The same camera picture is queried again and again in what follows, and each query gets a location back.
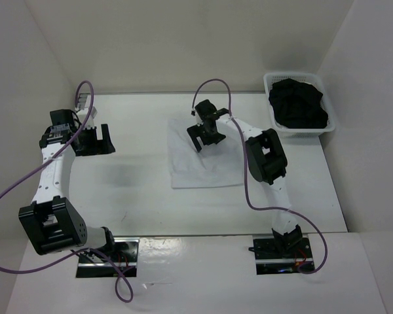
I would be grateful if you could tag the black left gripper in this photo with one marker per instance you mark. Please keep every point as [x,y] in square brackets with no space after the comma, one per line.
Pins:
[99,146]

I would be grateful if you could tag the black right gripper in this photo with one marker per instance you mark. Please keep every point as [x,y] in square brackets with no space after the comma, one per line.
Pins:
[195,131]

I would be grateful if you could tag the white skirt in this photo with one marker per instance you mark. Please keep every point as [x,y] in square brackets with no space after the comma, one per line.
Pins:
[217,165]

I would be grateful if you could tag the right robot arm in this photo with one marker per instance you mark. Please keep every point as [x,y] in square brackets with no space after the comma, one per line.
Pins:
[264,160]

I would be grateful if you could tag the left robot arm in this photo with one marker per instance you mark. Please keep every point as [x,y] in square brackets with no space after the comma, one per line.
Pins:
[51,221]

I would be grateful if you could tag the white plastic laundry basket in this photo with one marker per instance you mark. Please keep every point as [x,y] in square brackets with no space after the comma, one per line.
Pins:
[314,80]

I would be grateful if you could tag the black skirt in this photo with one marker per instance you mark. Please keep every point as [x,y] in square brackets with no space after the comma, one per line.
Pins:
[297,105]

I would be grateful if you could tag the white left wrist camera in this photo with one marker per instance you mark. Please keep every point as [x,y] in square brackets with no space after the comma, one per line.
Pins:
[84,115]

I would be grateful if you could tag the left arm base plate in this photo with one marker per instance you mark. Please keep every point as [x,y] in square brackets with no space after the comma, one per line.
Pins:
[125,257]

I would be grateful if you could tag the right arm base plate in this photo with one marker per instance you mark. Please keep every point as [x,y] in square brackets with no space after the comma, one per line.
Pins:
[269,261]

